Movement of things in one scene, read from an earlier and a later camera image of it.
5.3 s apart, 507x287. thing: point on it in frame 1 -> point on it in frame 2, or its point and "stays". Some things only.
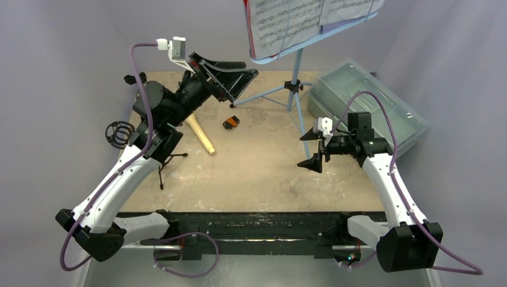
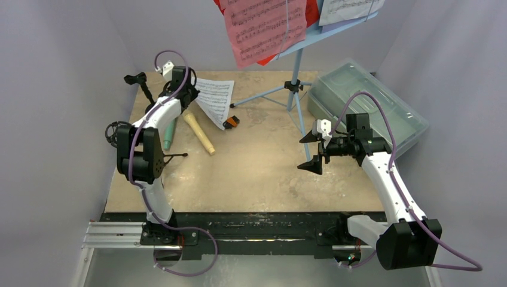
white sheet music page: [273, 23] -> [214, 98]
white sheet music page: [333, 11] stays
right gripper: [324, 146] stays
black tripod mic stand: [119, 133] stays
